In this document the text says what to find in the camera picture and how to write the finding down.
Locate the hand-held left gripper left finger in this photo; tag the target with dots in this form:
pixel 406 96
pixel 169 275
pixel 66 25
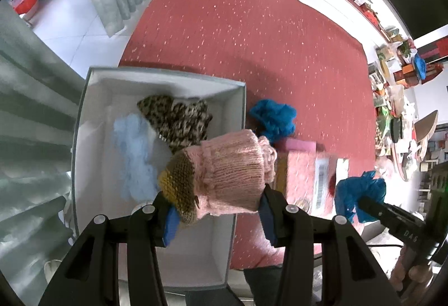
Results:
pixel 171 225

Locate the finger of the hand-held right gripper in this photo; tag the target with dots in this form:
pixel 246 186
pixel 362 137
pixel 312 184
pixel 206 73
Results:
pixel 372 208

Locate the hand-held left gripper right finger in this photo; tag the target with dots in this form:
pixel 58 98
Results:
pixel 267 218

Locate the blue crinkled scrunchie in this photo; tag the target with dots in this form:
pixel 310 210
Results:
pixel 274 117
pixel 358 189

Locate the pink knitted sock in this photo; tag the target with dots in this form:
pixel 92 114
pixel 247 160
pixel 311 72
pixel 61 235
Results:
pixel 227 173

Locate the white cardboard box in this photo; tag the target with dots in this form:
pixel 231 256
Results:
pixel 101 106

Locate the person's right hand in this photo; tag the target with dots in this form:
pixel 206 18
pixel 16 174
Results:
pixel 414 269

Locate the pink glitter box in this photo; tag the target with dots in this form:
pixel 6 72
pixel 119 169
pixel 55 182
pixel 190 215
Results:
pixel 304 176

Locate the person's dark trousers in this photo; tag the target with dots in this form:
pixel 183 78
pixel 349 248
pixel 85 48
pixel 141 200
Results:
pixel 262 286

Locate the pink sponge block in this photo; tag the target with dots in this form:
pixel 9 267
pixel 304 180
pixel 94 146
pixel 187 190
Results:
pixel 297 145

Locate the light blue fluffy scrunchie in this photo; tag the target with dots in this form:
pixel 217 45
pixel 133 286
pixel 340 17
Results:
pixel 134 152

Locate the wooden chair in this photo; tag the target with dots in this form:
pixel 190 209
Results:
pixel 425 131

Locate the leopard print scrunchie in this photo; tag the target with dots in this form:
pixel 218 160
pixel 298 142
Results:
pixel 182 120

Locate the cluttered low shelf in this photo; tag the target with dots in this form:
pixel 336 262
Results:
pixel 392 89

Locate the blue plastic bag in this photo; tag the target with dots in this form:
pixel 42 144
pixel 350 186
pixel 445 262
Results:
pixel 420 66

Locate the red speckled mat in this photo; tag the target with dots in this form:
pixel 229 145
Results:
pixel 245 40

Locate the red plastic basin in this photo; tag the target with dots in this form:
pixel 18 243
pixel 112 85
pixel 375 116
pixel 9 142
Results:
pixel 24 1

